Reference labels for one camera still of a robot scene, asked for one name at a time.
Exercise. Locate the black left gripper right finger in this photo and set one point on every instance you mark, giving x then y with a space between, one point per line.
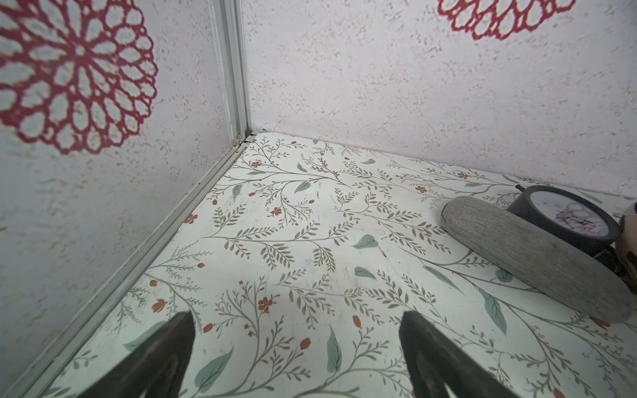
437 367

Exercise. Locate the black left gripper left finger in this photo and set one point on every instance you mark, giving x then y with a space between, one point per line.
155 368

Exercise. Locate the grey fabric oblong case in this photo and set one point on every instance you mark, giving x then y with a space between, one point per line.
538 258

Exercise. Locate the black round alarm clock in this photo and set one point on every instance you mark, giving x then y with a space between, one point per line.
567 216

